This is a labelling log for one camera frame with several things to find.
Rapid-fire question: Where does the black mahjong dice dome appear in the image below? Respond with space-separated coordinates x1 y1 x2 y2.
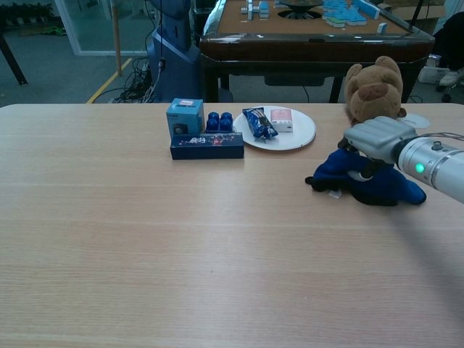
276 0 324 20

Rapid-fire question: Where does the row of blue mahjong tiles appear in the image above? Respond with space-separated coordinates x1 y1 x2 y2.
240 0 271 20

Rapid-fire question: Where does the dark blue long box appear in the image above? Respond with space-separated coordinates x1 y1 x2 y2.
170 132 245 161

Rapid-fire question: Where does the white plastic basket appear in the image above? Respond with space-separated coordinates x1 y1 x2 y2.
418 66 450 85

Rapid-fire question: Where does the blue cloth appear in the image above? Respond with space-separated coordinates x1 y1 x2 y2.
304 147 428 207

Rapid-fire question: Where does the wooden stick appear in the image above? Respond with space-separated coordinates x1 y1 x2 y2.
110 0 123 78

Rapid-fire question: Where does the black floor cable bundle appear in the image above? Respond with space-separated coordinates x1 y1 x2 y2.
111 57 161 104

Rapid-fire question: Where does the blue cookie snack packet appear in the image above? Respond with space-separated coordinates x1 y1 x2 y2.
241 107 280 142

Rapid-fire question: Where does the dark wood mahjong table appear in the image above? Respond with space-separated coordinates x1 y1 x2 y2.
199 0 436 105

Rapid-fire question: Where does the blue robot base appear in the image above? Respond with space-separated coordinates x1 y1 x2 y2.
146 0 233 105

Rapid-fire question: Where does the pink white tissue pack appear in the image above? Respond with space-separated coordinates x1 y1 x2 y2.
269 107 296 134

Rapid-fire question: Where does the light blue cardboard box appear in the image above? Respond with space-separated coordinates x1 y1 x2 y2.
165 97 205 141

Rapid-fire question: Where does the black table leg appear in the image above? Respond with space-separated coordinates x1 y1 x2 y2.
0 31 29 87

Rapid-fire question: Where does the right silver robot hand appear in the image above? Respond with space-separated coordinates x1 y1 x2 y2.
338 115 418 181

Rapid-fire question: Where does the white sneaker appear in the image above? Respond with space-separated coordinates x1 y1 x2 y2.
439 70 464 87

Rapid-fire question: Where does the brown capybara plush toy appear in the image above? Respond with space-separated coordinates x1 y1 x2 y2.
343 55 408 125

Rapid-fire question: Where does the white round plate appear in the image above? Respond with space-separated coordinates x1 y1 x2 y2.
232 105 318 151

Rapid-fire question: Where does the pile of blue mahjong tiles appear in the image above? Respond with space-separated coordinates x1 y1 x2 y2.
321 0 382 28

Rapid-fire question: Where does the blue bottle four-pack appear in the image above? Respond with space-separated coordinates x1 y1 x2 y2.
204 110 234 134

